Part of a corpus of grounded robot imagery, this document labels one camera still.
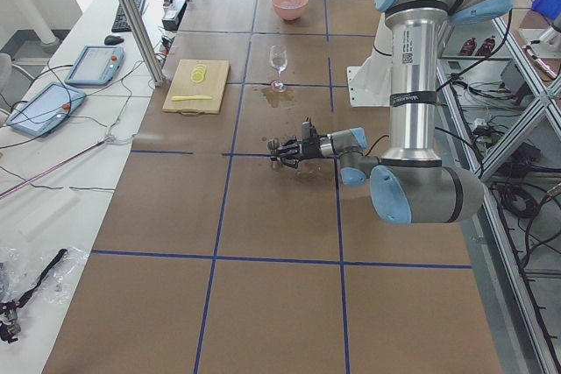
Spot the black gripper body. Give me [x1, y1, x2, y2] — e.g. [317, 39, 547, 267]
[291, 132, 331, 168]

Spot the steel double jigger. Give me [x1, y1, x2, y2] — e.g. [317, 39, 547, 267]
[267, 138, 282, 170]

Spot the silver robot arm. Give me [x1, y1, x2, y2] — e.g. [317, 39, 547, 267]
[268, 0, 514, 224]

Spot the clear ice cubes pile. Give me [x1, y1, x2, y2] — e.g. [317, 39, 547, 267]
[278, 0, 303, 10]

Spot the clear wine glass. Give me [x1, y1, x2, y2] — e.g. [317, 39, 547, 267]
[269, 45, 288, 92]

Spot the pink bowl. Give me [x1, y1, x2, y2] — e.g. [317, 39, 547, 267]
[271, 0, 309, 21]

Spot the yellow plastic knife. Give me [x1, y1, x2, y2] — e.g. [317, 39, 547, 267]
[171, 95, 213, 102]

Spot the bamboo cutting board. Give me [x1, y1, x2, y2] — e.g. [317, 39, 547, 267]
[162, 60, 230, 114]

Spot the black keyboard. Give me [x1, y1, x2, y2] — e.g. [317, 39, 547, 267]
[110, 0, 149, 33]

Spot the black computer mouse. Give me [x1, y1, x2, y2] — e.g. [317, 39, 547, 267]
[103, 34, 124, 46]

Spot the teach pendant far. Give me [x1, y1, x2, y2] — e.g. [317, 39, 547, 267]
[65, 46, 124, 88]

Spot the teach pendant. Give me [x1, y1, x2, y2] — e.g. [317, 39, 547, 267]
[65, 46, 124, 88]
[5, 82, 86, 137]

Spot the teach pendant near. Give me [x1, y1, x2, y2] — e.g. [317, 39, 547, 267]
[5, 82, 86, 137]

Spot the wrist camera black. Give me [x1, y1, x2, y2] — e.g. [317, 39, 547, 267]
[302, 116, 318, 148]

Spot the aluminium frame post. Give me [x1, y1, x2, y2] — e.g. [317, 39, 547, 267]
[118, 0, 165, 87]

